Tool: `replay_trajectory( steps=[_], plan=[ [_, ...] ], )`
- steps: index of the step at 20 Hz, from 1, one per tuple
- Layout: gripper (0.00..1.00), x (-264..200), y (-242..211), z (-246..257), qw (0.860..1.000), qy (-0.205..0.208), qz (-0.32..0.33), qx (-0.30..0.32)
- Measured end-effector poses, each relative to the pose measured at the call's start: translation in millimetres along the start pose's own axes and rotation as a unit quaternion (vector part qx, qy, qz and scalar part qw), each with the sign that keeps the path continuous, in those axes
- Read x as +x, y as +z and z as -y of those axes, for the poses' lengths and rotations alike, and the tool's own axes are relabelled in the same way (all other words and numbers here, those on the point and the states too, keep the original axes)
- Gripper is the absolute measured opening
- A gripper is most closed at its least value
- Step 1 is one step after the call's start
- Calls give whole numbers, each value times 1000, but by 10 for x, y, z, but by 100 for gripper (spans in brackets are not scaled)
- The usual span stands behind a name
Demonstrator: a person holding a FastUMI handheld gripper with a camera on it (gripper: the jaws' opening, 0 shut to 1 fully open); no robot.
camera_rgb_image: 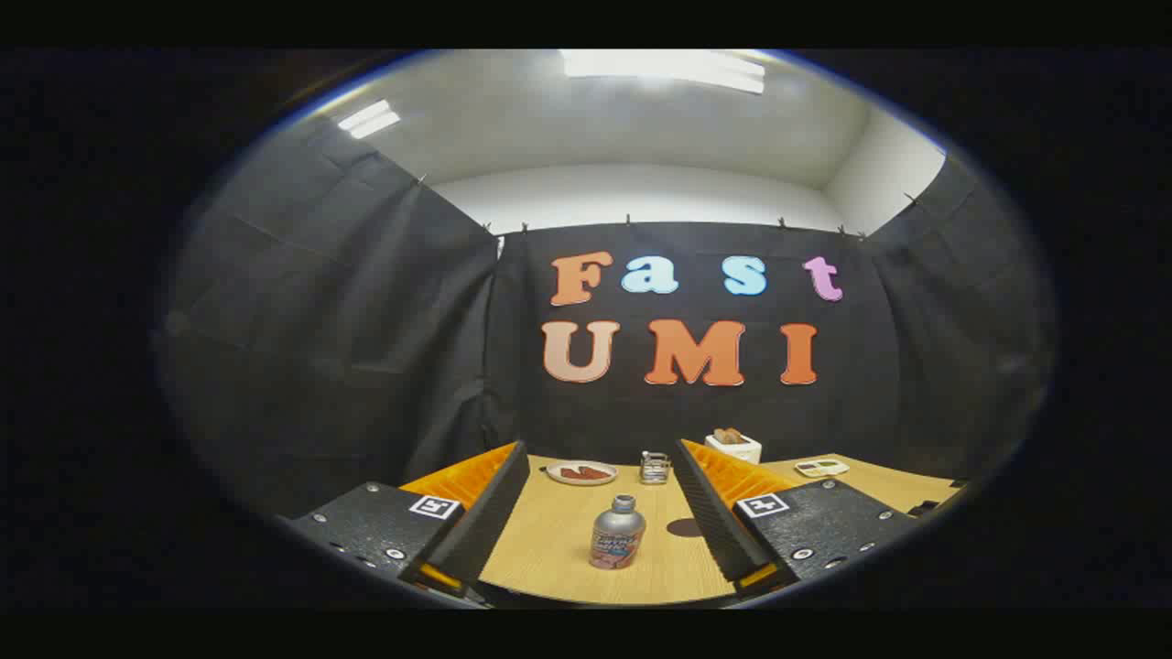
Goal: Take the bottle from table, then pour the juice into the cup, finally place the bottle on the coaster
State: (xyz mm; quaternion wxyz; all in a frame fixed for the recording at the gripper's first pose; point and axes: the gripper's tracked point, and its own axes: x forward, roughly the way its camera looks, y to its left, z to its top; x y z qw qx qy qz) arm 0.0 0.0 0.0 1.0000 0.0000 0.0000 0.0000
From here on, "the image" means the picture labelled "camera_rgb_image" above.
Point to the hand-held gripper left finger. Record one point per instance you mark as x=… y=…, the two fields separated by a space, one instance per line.
x=485 y=517

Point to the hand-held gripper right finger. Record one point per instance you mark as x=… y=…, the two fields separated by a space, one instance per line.
x=714 y=517

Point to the dark brown round coaster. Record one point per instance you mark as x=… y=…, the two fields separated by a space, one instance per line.
x=685 y=528

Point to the silver juice bottle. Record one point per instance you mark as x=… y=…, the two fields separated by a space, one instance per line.
x=617 y=540

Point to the white toaster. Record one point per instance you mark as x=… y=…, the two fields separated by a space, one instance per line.
x=738 y=450

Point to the small metal rack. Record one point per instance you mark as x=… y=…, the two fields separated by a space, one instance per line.
x=654 y=469

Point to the wooden table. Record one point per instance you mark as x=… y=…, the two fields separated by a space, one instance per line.
x=558 y=549

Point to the white plate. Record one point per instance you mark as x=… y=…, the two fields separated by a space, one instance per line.
x=553 y=473

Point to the toast slice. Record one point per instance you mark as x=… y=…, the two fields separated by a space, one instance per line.
x=730 y=436

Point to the red food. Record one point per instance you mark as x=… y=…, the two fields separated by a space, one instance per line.
x=586 y=473

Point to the white compartment tray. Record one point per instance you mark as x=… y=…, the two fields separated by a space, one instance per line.
x=820 y=468

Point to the black backdrop cloth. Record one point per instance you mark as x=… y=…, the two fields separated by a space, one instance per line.
x=366 y=348

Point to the small ceiling light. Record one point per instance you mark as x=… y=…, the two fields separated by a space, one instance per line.
x=369 y=119

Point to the large ceiling light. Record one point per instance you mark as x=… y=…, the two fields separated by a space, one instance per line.
x=668 y=69

